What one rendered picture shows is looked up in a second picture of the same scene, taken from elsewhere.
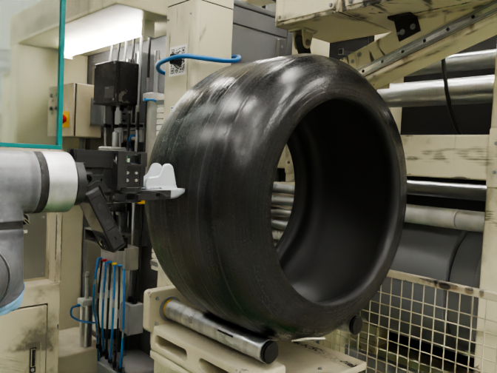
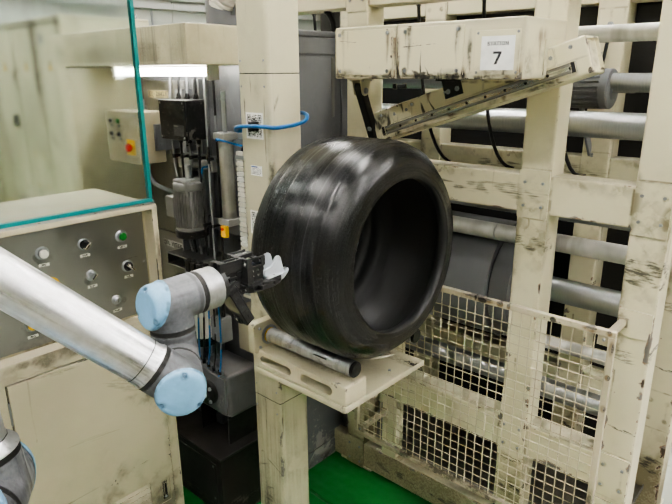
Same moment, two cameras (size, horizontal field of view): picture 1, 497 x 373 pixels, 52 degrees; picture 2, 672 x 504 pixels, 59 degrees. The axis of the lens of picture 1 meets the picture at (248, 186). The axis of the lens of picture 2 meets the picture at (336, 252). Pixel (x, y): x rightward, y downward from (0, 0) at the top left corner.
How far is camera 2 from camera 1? 0.61 m
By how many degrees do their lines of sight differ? 15
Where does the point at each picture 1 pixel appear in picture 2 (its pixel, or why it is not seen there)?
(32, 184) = (200, 300)
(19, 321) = not seen: hidden behind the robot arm
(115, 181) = (246, 280)
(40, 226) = (142, 268)
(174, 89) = (253, 151)
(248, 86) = (330, 187)
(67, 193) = (220, 299)
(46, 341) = not seen: hidden behind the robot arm
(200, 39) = (274, 109)
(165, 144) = (266, 228)
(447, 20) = (485, 88)
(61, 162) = (214, 279)
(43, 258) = not seen: hidden behind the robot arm
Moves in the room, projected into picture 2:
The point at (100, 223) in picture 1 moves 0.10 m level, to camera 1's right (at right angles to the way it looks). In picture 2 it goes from (238, 309) to (283, 307)
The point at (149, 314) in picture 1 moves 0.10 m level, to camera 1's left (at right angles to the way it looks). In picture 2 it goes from (255, 341) to (220, 343)
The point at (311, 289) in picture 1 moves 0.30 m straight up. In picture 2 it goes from (379, 308) to (381, 214)
